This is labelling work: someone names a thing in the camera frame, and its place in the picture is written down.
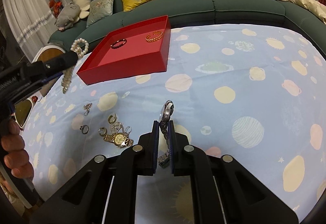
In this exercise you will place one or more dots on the silver pendant piece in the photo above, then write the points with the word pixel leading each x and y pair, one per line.
pixel 87 108

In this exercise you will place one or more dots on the cream quilted blanket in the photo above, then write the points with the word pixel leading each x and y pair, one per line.
pixel 316 8

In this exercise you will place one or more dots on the red jewelry tray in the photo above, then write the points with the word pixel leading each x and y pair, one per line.
pixel 137 49

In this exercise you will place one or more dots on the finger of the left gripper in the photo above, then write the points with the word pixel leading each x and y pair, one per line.
pixel 56 66

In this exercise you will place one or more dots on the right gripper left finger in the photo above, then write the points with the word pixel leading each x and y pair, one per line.
pixel 149 153

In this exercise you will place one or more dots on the white curtain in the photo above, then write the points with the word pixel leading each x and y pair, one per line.
pixel 31 23

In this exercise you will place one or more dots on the grey pig plush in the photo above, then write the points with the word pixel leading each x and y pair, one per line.
pixel 69 15

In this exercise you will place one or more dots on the planet print blue bedsheet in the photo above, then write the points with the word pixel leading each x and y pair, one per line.
pixel 254 92

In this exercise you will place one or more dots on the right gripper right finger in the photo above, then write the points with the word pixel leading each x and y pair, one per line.
pixel 180 160

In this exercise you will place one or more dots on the gold hoop earring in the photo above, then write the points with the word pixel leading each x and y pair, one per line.
pixel 102 131
pixel 112 118

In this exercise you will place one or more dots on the white frame sunglasses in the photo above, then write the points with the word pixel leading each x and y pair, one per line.
pixel 23 110

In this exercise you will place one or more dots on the left grey embroidered cushion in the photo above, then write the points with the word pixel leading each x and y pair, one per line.
pixel 99 9

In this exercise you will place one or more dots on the round wooden side table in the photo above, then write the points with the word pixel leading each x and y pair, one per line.
pixel 48 52

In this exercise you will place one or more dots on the red plush toy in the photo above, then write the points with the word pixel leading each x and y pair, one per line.
pixel 55 7

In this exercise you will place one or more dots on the gold wristwatch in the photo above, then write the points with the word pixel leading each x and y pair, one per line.
pixel 120 140

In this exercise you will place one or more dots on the dark green sofa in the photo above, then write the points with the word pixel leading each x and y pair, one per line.
pixel 201 12

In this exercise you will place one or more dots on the person's left hand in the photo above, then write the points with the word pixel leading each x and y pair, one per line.
pixel 17 158

